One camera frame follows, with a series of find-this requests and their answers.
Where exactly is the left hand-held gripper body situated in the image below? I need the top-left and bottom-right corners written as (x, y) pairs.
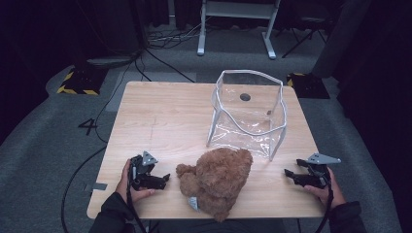
top-left (129, 150), bottom-right (159, 191)

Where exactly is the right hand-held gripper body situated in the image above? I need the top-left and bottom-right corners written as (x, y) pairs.
top-left (305, 152), bottom-right (342, 189)

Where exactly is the brown teddy bear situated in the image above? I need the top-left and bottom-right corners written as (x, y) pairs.
top-left (175, 147), bottom-right (254, 223)

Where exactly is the person's right hand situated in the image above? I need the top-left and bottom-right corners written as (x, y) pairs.
top-left (304, 167), bottom-right (347, 209)

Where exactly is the person's left hand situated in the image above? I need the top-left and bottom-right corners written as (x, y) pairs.
top-left (116, 158), bottom-right (156, 204)

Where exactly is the grey tape strip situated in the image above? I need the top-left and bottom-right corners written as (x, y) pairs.
top-left (84, 182), bottom-right (108, 192)

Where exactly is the person's dark clothing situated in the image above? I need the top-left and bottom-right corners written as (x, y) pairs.
top-left (147, 217), bottom-right (288, 233)

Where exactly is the black yellow striped floor plate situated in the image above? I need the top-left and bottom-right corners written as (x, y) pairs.
top-left (56, 65), bottom-right (109, 96)
top-left (286, 72), bottom-right (331, 100)

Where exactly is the grey stand base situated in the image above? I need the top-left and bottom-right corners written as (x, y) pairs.
top-left (86, 55), bottom-right (134, 68)

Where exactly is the black tripod stand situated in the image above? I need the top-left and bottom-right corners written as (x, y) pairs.
top-left (281, 15), bottom-right (328, 59)

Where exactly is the grey curtain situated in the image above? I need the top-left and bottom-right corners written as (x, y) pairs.
top-left (311, 0), bottom-right (374, 79)

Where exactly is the left hand-held gripper cable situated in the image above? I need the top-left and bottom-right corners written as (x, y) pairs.
top-left (126, 163), bottom-right (149, 233)

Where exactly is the hand-held gripper cable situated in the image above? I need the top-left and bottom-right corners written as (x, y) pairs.
top-left (126, 163), bottom-right (149, 233)
top-left (314, 176), bottom-right (335, 233)

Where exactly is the right hand-held gripper cable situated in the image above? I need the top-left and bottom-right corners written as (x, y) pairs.
top-left (314, 176), bottom-right (335, 233)

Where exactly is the long black floor cable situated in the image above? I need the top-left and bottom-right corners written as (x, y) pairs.
top-left (60, 52), bottom-right (145, 233)

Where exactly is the bundle of floor cables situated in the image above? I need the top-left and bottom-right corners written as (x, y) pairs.
top-left (145, 17), bottom-right (213, 51)

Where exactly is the white metal desk frame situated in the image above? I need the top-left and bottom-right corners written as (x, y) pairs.
top-left (196, 0), bottom-right (282, 60)

